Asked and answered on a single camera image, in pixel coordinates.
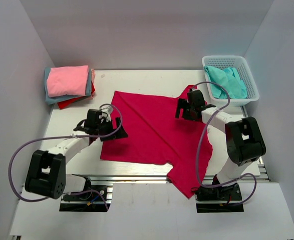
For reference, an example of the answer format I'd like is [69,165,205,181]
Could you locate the aluminium table edge rail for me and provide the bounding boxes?
[30,173,270,185]

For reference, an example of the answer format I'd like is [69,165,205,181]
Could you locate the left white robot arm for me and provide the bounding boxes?
[25,104,128,200]

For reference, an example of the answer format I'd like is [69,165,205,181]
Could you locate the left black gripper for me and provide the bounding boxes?
[96,117,128,142]

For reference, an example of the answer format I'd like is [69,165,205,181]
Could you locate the teal crumpled t shirt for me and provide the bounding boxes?
[204,65,247,99]

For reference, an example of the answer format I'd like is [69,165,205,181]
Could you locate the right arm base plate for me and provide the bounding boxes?
[191,183,244,214]

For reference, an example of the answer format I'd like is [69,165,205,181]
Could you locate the peach folded t shirt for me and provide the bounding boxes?
[91,68,95,82]

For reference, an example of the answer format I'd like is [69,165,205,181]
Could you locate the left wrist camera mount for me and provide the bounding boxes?
[99,104,113,122]

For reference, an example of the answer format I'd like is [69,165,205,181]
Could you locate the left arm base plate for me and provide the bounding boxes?
[59,175,113,213]

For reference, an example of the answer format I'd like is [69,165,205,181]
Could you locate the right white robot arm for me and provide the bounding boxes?
[175,89,266,200]

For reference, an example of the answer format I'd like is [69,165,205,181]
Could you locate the grey-blue folded t shirt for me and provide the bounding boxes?
[44,67,91,105]

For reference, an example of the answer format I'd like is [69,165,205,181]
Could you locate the white plastic basket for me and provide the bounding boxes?
[202,55,259,107]

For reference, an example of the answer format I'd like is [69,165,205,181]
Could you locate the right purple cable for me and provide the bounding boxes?
[190,81,257,207]

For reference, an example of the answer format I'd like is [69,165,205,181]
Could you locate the crimson red t shirt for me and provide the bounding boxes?
[100,91,213,198]

